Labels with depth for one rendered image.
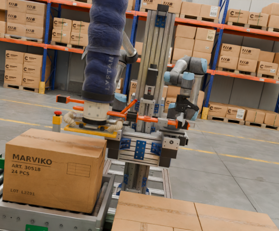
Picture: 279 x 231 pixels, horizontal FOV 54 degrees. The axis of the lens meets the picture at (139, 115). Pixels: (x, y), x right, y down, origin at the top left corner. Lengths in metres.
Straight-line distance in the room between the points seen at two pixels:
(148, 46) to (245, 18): 7.16
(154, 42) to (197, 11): 6.72
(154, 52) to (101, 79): 0.88
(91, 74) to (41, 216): 0.93
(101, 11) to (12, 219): 1.39
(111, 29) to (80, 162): 0.86
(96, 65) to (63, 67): 9.00
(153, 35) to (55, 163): 1.41
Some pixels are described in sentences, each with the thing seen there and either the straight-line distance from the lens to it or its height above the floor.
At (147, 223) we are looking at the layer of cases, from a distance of 1.97.
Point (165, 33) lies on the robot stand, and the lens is 2.57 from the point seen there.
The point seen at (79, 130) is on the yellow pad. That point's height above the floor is 1.09.
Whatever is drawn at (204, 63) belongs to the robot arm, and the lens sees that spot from 2.31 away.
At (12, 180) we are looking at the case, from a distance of 2.04.
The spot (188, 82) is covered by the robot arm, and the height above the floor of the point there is 1.50.
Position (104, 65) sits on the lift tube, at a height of 1.53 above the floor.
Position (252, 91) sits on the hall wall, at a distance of 11.01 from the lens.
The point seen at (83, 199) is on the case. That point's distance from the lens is 1.94.
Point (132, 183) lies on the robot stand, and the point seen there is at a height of 0.42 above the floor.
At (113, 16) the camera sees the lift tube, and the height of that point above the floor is 1.82.
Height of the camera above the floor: 1.60
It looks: 11 degrees down
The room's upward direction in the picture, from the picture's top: 9 degrees clockwise
